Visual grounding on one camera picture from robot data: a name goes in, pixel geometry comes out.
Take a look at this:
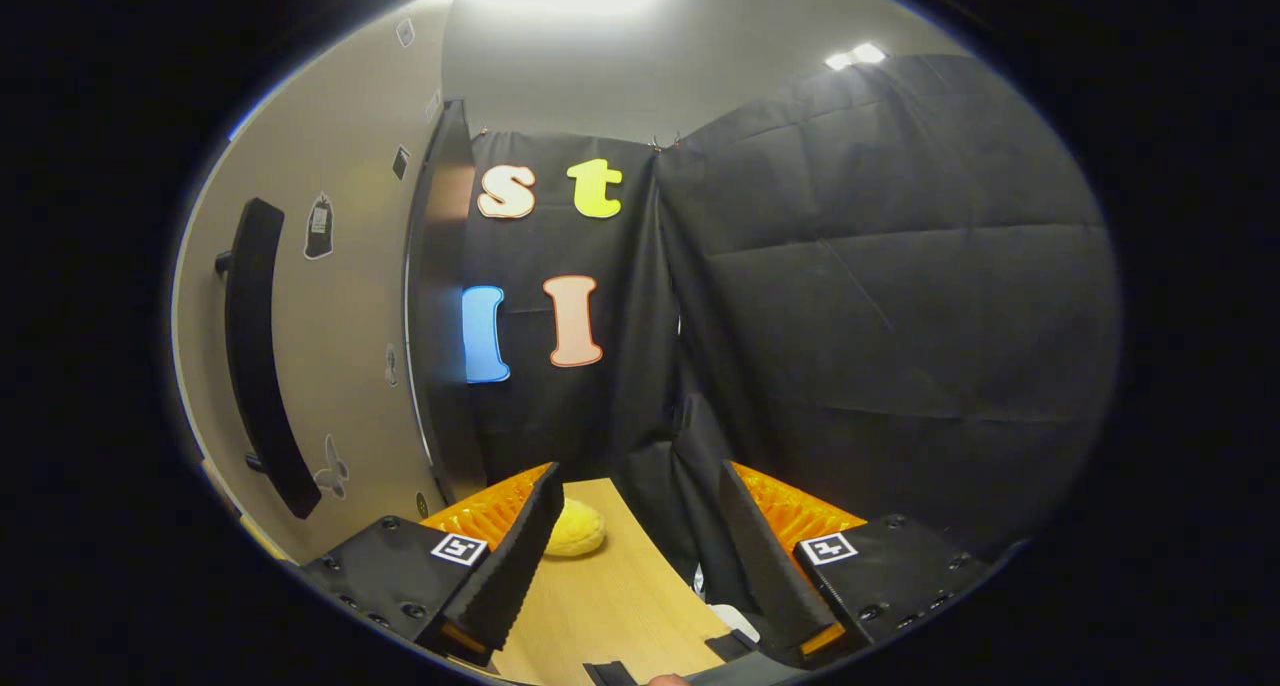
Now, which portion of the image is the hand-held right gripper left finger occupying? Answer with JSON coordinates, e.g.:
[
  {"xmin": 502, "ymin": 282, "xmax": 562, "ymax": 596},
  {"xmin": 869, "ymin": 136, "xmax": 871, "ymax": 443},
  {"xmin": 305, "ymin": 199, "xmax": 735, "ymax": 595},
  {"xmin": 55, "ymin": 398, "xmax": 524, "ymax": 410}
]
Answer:
[{"xmin": 298, "ymin": 461, "xmax": 566, "ymax": 668}]

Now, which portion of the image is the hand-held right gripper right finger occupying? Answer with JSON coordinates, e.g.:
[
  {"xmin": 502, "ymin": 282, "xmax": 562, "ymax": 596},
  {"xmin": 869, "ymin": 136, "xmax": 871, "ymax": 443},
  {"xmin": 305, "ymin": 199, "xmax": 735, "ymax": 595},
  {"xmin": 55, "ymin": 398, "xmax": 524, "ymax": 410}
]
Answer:
[{"xmin": 720, "ymin": 459, "xmax": 993, "ymax": 667}]

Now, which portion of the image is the light grey cabinet door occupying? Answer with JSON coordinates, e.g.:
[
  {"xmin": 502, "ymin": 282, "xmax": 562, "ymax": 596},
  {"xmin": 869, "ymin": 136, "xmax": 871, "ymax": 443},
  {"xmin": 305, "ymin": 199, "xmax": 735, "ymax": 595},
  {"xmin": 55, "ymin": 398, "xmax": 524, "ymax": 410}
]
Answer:
[{"xmin": 172, "ymin": 0, "xmax": 451, "ymax": 567}]

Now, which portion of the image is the dark grey cabinet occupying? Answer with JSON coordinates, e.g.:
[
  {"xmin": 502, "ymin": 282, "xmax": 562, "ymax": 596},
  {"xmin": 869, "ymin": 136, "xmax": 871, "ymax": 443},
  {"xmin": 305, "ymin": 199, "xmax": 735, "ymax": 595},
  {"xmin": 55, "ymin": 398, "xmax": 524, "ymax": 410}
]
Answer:
[{"xmin": 405, "ymin": 99, "xmax": 491, "ymax": 507}]

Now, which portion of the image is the black cabinet door handle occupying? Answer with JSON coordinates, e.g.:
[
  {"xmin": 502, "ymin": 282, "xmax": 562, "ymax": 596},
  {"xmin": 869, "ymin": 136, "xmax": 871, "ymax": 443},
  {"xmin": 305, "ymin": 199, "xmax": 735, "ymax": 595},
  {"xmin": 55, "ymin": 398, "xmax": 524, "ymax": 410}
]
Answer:
[{"xmin": 215, "ymin": 198, "xmax": 323, "ymax": 520}]

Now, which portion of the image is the yellow plush toy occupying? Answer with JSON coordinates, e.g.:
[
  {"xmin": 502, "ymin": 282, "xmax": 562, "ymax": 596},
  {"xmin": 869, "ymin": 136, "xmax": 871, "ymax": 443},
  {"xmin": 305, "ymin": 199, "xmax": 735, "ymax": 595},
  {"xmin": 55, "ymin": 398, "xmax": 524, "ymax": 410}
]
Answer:
[{"xmin": 545, "ymin": 498, "xmax": 607, "ymax": 558}]

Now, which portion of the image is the black backdrop cloth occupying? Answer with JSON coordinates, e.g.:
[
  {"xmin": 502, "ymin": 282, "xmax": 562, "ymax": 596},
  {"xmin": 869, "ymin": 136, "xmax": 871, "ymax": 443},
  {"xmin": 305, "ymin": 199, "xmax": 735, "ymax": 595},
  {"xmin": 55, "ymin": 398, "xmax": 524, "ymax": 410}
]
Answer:
[{"xmin": 440, "ymin": 54, "xmax": 1121, "ymax": 607}]

